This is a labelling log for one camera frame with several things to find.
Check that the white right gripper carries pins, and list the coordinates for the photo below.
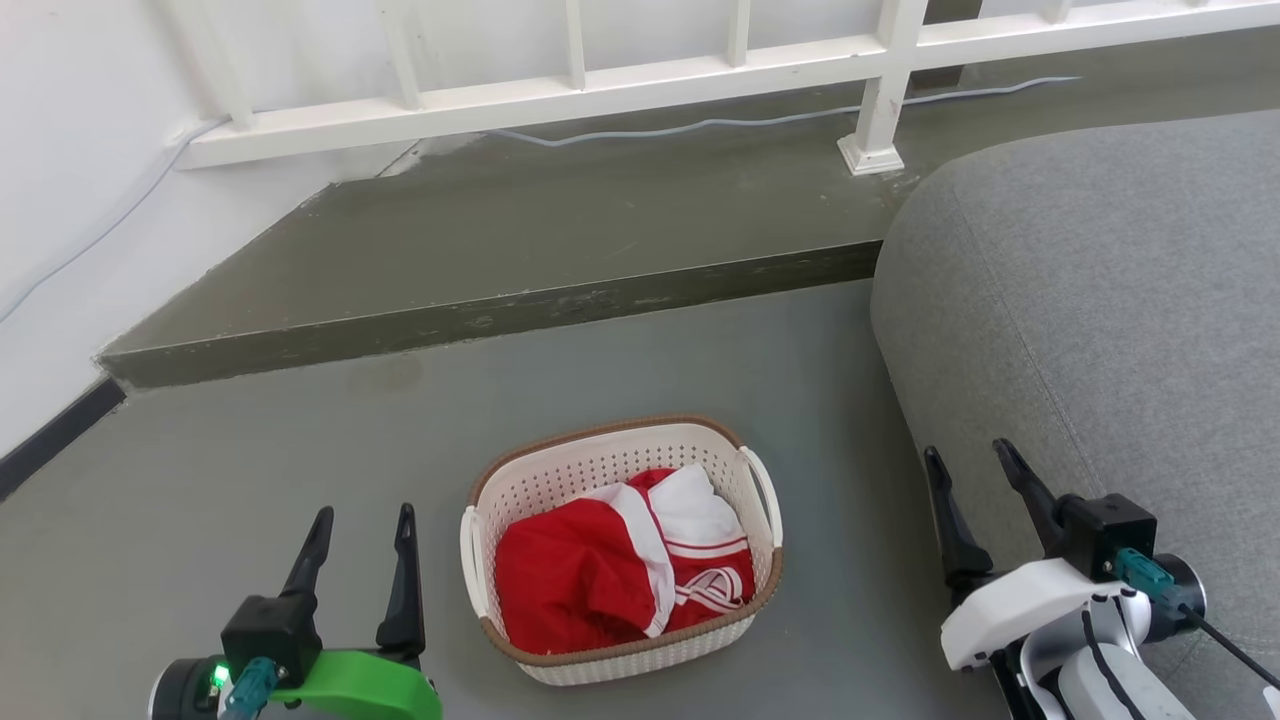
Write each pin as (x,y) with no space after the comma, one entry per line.
(1020,605)

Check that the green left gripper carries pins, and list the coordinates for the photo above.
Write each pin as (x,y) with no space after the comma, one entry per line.
(370,690)

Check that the cream perforated plastic laundry basket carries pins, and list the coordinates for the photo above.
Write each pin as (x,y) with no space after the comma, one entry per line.
(560,480)

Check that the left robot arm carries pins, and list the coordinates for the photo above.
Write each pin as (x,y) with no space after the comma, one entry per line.
(180,695)

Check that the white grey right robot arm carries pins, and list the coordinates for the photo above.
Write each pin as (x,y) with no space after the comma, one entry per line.
(1100,695)

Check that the red shorts with white stripe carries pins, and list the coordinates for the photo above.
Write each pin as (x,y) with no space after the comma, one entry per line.
(570,580)

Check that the grey fabric sofa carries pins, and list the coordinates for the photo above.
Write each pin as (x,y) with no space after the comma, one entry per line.
(1100,300)

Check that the white shirt with red stripes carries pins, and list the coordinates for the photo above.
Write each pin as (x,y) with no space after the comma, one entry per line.
(700,515)

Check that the white metal railing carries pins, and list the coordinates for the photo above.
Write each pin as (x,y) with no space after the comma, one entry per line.
(600,90)

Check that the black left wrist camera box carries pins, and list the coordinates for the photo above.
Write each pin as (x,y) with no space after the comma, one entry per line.
(270,630)

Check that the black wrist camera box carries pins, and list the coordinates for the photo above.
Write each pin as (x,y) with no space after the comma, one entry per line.
(1110,530)
(270,630)

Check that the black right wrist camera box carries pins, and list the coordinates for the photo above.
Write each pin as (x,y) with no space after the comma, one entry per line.
(1110,530)

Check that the black wall baseboard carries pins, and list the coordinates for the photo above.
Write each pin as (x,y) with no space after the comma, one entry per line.
(55,435)

